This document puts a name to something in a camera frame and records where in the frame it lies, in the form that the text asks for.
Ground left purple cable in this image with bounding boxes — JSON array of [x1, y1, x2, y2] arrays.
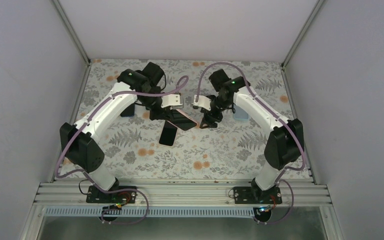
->
[[54, 75, 190, 193]]

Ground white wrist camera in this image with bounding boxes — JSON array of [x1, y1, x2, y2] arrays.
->
[[192, 95, 212, 111], [161, 93, 185, 109]]

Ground phone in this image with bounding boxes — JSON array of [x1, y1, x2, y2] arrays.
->
[[169, 109, 198, 131], [158, 121, 178, 147]]

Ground floral patterned table mat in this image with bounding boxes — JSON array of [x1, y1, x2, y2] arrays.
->
[[76, 58, 293, 180]]

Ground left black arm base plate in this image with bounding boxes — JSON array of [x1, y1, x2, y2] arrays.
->
[[85, 185, 137, 205]]

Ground light blue phone case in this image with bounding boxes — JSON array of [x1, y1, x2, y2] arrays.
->
[[233, 105, 250, 121]]

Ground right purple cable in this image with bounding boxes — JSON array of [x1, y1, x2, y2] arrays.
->
[[193, 62, 308, 226]]

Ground grey slotted cable duct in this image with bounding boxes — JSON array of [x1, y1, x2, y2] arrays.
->
[[43, 206, 255, 218]]

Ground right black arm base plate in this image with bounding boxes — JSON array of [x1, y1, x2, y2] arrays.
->
[[232, 186, 283, 205]]

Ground purple cable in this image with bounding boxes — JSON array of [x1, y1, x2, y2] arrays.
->
[[54, 75, 190, 193], [193, 62, 308, 226]]

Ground black smartphone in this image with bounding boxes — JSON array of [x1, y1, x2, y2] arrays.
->
[[120, 103, 136, 118]]

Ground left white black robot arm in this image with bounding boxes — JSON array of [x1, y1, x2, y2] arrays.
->
[[54, 62, 167, 203]]

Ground aluminium front rail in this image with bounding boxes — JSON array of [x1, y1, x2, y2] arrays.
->
[[33, 179, 333, 207]]

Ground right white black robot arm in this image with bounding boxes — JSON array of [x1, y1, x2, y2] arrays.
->
[[192, 69, 305, 204]]

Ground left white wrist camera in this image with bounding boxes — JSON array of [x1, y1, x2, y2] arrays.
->
[[161, 93, 185, 109]]

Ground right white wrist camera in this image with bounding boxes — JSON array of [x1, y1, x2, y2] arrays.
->
[[192, 95, 212, 111]]

